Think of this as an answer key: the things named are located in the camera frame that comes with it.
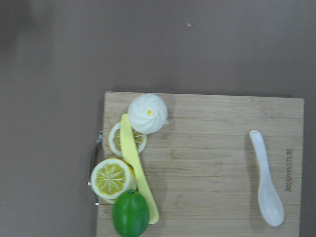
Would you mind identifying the lemon slice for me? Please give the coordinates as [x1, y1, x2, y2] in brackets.
[108, 122, 148, 157]

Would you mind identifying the yellow plastic knife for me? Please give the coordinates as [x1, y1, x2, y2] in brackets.
[120, 114, 159, 225]

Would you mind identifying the lemon half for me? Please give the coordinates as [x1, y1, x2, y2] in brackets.
[90, 158, 137, 204]

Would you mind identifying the bamboo cutting board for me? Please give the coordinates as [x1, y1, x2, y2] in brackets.
[95, 91, 305, 237]

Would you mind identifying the white steamed bun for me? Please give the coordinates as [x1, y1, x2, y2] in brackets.
[128, 93, 168, 134]

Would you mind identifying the green lime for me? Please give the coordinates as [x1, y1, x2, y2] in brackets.
[112, 190, 149, 237]

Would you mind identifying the white ceramic spoon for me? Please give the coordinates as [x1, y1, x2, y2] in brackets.
[249, 130, 284, 227]

